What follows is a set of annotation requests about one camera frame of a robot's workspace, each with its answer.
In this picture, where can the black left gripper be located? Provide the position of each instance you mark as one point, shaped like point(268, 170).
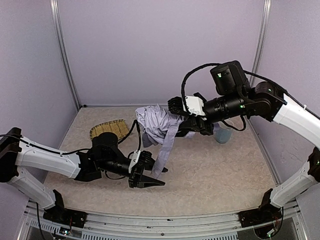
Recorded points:
point(139, 170)

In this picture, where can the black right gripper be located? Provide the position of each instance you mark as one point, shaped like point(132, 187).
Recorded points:
point(194, 120)

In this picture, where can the lilac umbrella with black lining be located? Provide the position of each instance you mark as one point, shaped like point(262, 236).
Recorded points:
point(159, 126)

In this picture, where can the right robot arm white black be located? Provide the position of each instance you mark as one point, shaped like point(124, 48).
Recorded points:
point(267, 100)

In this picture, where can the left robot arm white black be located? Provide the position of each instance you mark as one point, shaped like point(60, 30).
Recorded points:
point(18, 152)

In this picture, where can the light blue plastic jug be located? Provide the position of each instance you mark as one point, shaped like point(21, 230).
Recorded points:
point(222, 132)

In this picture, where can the woven bamboo tray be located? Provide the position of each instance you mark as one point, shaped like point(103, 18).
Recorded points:
point(117, 127)

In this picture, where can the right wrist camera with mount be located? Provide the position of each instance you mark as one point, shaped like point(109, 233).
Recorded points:
point(194, 105)

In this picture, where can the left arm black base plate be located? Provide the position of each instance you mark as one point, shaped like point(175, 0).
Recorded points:
point(66, 216)

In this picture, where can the aluminium corner post right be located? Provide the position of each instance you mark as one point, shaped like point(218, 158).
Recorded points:
point(262, 35)

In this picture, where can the aluminium corner post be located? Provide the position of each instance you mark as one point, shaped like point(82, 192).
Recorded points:
point(54, 6)
point(262, 35)

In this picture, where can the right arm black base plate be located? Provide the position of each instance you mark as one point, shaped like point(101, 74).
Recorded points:
point(259, 216)

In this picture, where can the aluminium front rail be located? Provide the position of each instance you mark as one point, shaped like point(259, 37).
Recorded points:
point(288, 225)

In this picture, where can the aluminium corner post left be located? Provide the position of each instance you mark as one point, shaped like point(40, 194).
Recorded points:
point(54, 6)

